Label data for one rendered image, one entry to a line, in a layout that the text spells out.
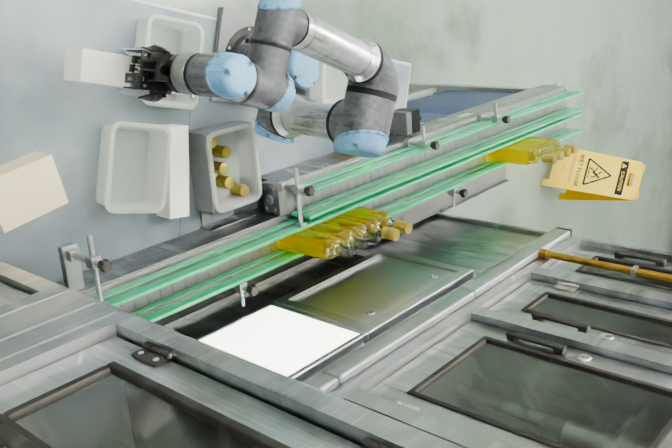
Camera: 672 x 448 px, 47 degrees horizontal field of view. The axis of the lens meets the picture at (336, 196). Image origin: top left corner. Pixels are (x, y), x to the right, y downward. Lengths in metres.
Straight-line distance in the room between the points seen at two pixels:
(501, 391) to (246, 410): 0.86
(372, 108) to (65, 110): 0.73
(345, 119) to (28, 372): 0.87
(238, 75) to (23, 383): 0.57
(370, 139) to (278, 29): 0.41
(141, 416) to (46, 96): 1.04
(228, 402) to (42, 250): 1.02
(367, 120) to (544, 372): 0.68
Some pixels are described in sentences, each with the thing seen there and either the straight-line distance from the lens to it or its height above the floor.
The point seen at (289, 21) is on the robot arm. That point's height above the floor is 1.44.
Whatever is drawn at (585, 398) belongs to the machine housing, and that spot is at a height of 1.83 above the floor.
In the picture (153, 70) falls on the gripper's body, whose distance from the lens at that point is 1.42.
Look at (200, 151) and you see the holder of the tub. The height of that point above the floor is 0.80.
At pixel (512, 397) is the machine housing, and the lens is 1.72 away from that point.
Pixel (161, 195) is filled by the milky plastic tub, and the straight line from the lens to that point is 2.02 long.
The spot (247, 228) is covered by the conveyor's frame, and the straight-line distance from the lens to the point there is 2.14.
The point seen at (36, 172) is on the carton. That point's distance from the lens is 1.83.
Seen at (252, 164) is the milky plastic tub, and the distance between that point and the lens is 2.19.
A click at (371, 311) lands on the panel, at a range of 2.01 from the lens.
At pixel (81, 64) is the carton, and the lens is 1.53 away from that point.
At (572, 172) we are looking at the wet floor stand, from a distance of 5.46.
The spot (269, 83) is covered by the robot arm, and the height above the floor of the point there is 1.43.
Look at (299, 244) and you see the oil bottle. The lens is 2.15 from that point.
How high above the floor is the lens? 2.44
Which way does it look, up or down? 41 degrees down
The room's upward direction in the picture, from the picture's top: 100 degrees clockwise
